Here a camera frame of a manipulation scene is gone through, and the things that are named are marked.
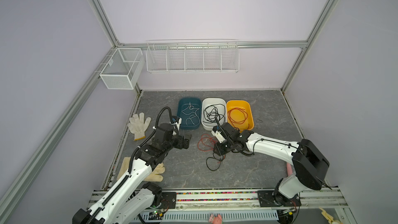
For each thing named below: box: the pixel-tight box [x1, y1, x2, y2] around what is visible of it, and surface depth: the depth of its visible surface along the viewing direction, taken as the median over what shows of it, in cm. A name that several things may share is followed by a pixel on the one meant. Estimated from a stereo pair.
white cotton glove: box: [126, 112, 152, 141], surface depth 104 cm
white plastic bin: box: [201, 97, 228, 132], surface depth 107 cm
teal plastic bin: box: [177, 96, 202, 130], surface depth 107 cm
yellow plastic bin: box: [226, 100, 255, 133], surface depth 108 cm
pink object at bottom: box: [208, 213, 223, 224], surface depth 68 cm
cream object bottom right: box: [319, 207, 342, 224], surface depth 69 cm
